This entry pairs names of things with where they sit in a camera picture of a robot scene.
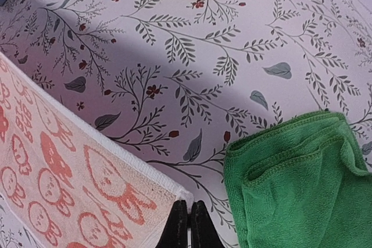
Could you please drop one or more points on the green microfibre towel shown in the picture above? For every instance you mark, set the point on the green microfibre towel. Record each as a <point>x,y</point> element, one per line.
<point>302,183</point>

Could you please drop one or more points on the orange rabbit print towel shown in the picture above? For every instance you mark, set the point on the orange rabbit print towel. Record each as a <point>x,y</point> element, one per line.
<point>69,184</point>

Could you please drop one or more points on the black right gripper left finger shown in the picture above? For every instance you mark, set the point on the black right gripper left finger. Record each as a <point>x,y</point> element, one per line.
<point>175,233</point>

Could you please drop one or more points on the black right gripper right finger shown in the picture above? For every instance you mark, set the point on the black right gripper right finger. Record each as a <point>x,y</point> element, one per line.
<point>203,232</point>

